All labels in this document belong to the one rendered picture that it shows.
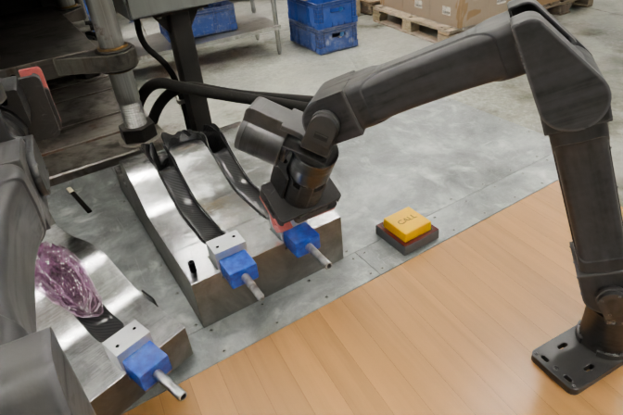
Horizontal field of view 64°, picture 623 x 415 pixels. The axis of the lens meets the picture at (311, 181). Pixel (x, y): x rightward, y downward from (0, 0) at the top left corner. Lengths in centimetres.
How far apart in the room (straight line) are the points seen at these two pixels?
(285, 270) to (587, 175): 45
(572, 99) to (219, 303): 54
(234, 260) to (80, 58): 79
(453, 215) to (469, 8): 364
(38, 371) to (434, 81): 45
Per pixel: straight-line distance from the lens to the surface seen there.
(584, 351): 78
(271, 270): 80
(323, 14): 439
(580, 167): 60
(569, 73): 53
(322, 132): 57
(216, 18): 450
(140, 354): 71
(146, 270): 95
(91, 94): 192
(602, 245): 66
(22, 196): 36
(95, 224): 112
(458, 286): 84
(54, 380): 21
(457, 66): 54
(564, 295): 86
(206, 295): 77
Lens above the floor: 138
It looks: 32 degrees down
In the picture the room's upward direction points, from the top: 6 degrees counter-clockwise
